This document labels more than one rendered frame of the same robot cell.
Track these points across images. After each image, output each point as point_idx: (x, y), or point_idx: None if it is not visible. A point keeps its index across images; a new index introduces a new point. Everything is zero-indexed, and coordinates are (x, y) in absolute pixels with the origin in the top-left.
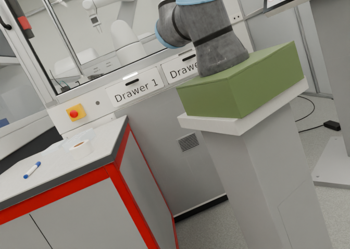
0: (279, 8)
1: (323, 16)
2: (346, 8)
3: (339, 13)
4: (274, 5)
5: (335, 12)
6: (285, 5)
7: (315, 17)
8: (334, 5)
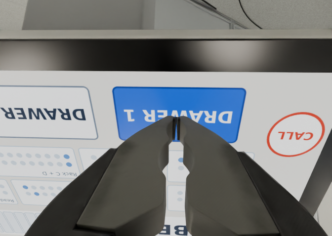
0: (261, 33)
1: None
2: (40, 1)
3: None
4: (295, 69)
5: (72, 0)
6: (217, 33)
7: (133, 3)
8: (68, 19)
